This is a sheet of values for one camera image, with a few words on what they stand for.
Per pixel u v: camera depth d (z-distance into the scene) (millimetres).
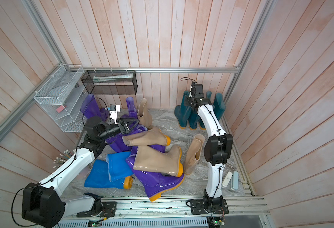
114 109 644
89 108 906
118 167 730
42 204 388
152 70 972
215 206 684
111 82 1019
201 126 1064
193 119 995
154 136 837
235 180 801
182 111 1034
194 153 713
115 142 671
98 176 801
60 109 820
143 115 820
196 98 700
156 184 732
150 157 769
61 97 763
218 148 534
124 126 622
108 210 727
